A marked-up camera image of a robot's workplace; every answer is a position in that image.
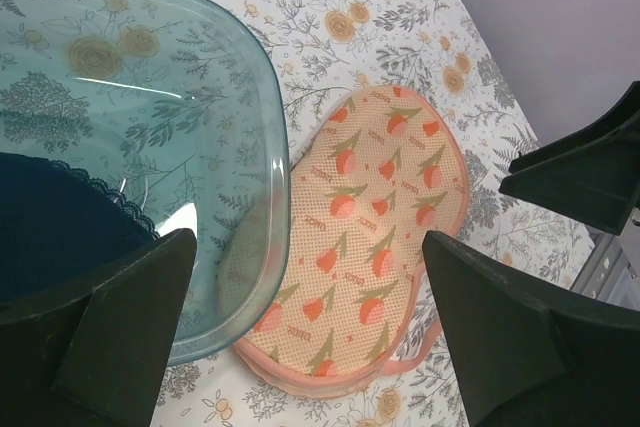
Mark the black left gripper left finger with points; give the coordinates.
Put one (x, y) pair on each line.
(92, 351)

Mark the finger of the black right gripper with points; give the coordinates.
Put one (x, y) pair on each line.
(591, 176)

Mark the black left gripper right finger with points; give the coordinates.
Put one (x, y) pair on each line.
(526, 352)

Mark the navy blue lace bra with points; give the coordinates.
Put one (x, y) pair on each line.
(58, 222)

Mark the peach floral mesh laundry bag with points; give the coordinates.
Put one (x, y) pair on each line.
(383, 171)

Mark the clear teal plastic tub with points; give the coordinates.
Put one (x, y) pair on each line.
(173, 108)

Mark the floral patterned table mat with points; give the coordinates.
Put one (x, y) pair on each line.
(322, 49)

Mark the aluminium frame rail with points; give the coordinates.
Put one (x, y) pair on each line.
(608, 275)

